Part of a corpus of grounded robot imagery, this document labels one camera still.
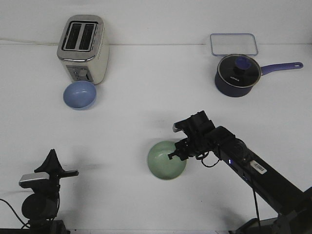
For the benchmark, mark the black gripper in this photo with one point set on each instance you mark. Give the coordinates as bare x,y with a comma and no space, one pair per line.
197,143
51,185

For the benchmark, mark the glass pot lid blue knob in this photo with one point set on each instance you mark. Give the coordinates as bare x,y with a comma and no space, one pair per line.
238,70

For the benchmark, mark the silver cream toaster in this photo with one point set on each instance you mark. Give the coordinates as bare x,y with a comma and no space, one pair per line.
84,49

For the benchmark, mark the dark blue saucepan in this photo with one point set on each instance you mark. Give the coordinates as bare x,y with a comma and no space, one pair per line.
235,92

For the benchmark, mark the green bowl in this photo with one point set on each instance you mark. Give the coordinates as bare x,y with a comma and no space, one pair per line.
159,163

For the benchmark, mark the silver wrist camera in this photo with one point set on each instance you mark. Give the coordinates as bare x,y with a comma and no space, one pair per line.
30,180
183,125

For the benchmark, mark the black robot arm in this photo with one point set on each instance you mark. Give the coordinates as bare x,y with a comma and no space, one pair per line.
42,206
293,206

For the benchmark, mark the clear container lid blue rim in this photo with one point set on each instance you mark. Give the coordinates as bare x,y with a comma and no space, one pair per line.
233,43

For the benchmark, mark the blue bowl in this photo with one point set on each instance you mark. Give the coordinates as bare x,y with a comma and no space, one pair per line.
80,95

